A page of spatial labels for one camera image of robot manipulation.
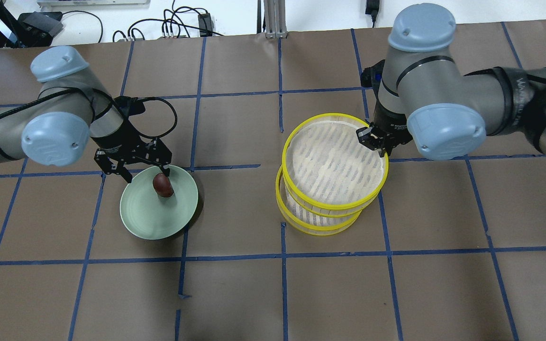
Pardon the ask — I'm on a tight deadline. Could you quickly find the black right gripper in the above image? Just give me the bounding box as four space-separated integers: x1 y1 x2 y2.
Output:
356 103 412 158

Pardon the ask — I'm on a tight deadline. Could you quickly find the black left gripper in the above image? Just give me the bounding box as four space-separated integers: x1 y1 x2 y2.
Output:
94 126 173 184

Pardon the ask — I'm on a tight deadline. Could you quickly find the reddish brown bun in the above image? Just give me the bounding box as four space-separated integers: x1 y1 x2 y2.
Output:
152 172 174 198

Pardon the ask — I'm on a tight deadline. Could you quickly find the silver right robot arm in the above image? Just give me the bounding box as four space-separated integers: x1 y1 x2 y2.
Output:
356 3 546 161

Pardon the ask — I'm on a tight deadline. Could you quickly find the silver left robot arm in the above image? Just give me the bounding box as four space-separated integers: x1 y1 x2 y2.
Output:
0 46 173 183

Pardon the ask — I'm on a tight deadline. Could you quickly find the light green bowl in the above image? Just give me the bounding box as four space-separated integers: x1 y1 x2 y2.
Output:
119 165 199 240

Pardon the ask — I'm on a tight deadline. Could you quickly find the black power adapter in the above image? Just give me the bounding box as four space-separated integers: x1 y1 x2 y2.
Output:
198 13 214 36

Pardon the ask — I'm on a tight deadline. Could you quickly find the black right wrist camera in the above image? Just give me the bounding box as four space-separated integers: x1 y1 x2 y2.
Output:
360 60 386 90

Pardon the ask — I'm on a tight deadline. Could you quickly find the aluminium frame post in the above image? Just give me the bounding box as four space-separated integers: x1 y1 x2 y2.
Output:
262 0 288 39

